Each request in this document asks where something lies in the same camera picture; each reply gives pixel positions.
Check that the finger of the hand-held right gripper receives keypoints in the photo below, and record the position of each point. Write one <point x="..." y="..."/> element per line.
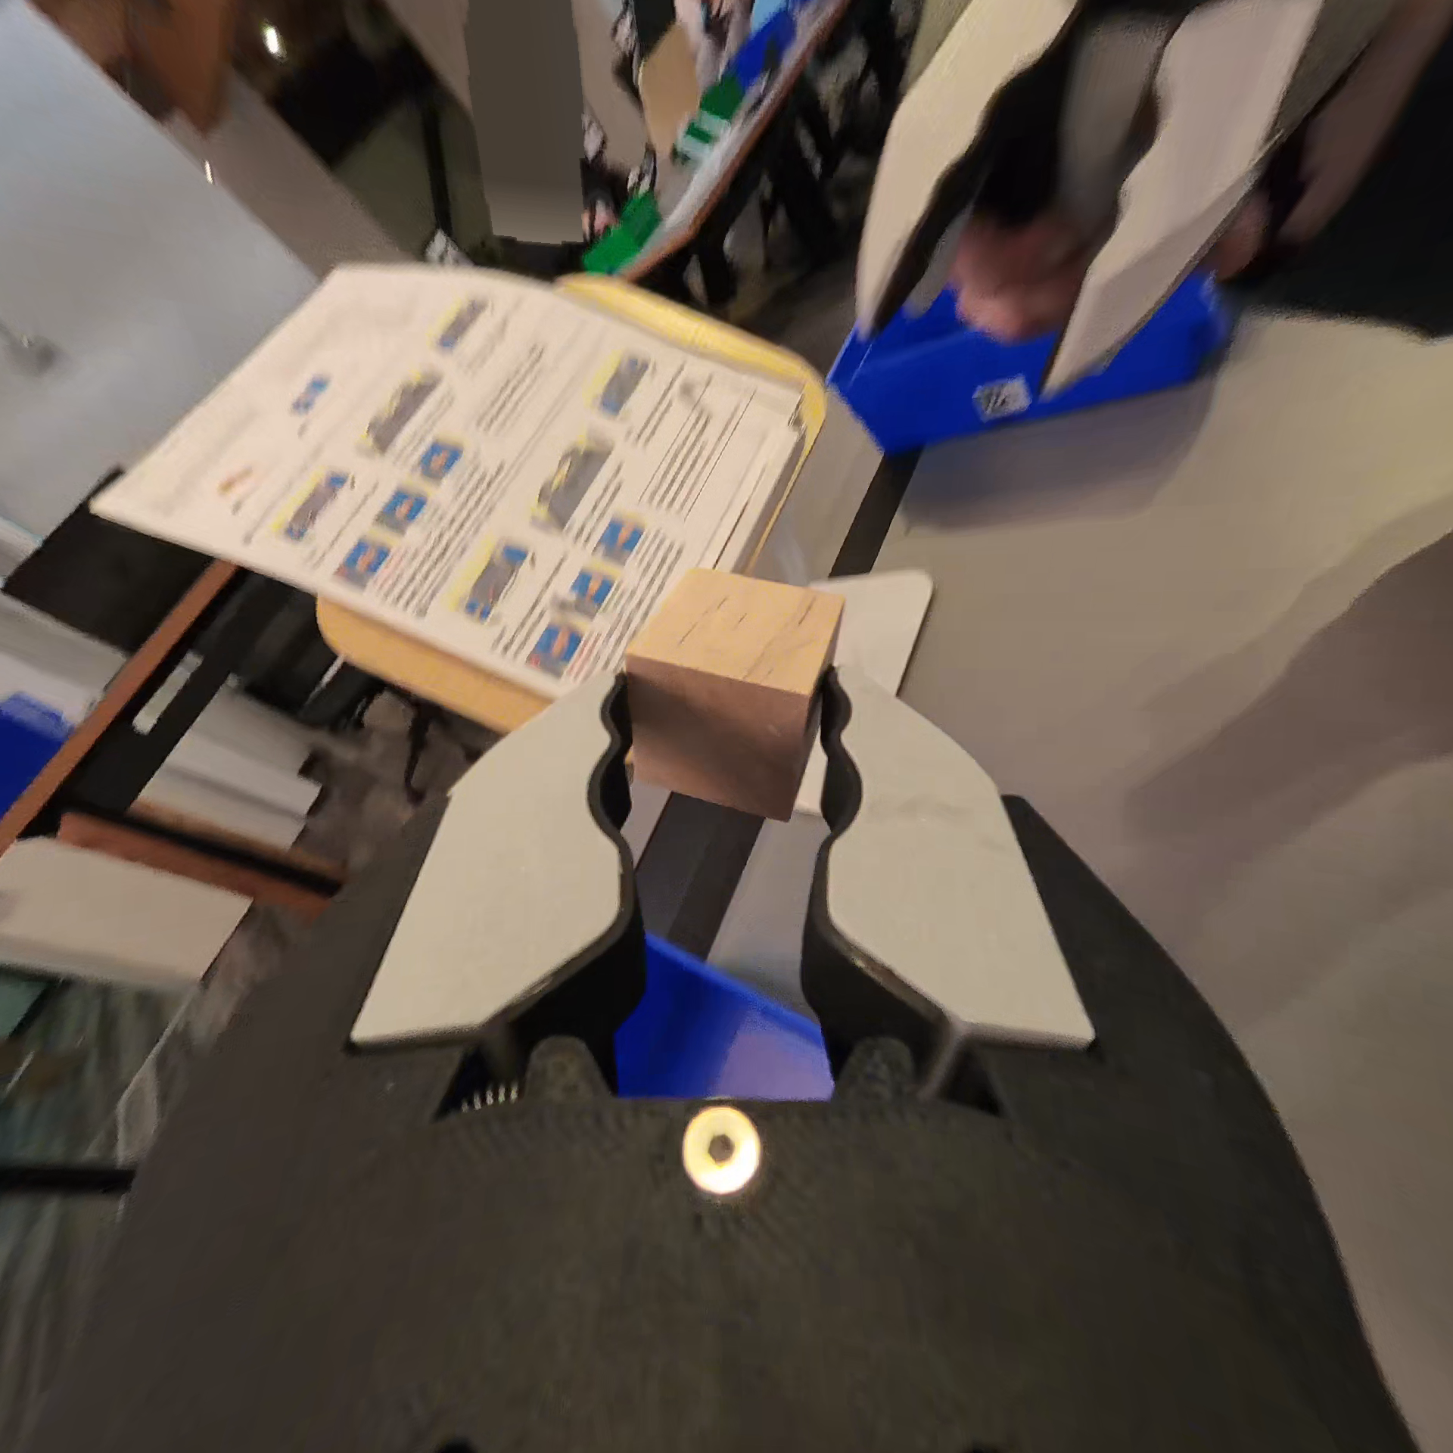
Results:
<point x="925" y="171"/>
<point x="1226" y="126"/>

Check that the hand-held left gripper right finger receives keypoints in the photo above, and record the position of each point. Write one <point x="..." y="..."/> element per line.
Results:
<point x="941" y="887"/>

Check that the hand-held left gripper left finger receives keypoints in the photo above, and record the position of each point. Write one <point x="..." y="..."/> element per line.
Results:
<point x="510" y="864"/>

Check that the natural wooden cube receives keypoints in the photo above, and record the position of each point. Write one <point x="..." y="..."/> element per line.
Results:
<point x="737" y="693"/>

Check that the person's right hand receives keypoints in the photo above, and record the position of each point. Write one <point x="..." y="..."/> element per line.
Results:
<point x="1015" y="285"/>

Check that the wooden table with black legs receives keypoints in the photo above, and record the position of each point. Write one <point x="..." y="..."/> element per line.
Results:
<point x="749" y="126"/>

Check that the blue plastic bin with label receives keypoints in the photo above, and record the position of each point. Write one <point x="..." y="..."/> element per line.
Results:
<point x="918" y="387"/>

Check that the white card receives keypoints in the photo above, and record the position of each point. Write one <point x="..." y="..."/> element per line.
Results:
<point x="879" y="626"/>

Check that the green box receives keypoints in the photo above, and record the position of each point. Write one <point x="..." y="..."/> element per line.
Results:
<point x="630" y="233"/>

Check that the printed instruction sheet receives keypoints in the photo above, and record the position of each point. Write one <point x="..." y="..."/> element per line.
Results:
<point x="476" y="454"/>

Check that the brown-edged desk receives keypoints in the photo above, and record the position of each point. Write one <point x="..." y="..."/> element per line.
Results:
<point x="124" y="693"/>

